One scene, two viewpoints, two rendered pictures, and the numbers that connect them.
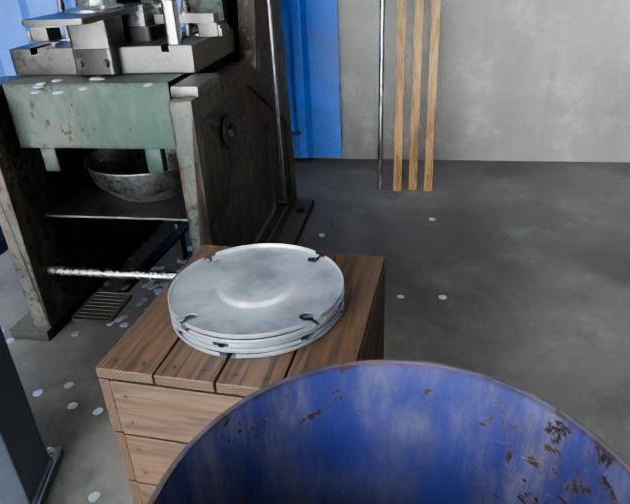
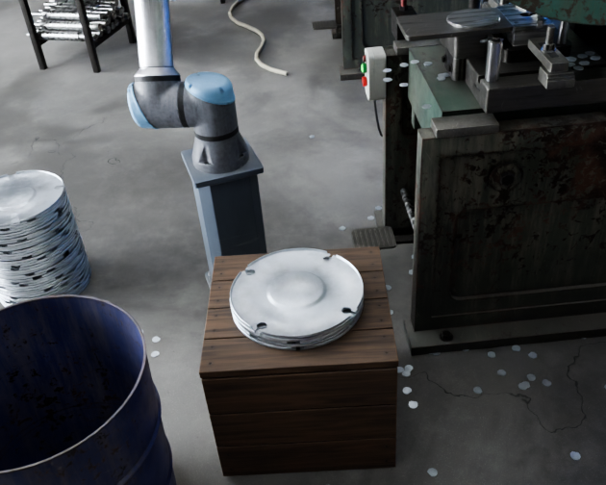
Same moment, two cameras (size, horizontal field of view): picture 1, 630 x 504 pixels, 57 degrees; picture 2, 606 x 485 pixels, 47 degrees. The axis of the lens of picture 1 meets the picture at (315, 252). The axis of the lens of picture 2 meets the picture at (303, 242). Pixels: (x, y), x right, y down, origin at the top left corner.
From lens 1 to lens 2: 128 cm
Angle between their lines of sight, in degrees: 64
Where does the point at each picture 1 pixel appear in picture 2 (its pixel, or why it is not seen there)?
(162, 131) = not seen: hidden behind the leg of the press
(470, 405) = (136, 405)
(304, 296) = (288, 319)
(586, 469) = (82, 457)
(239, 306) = (266, 290)
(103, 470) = not seen: hidden behind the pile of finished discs
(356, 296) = (323, 354)
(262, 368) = (224, 325)
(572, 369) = not seen: outside the picture
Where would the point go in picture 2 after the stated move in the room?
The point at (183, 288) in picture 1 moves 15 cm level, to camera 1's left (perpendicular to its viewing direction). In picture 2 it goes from (285, 257) to (269, 221)
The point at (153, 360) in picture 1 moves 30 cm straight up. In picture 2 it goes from (224, 276) to (205, 165)
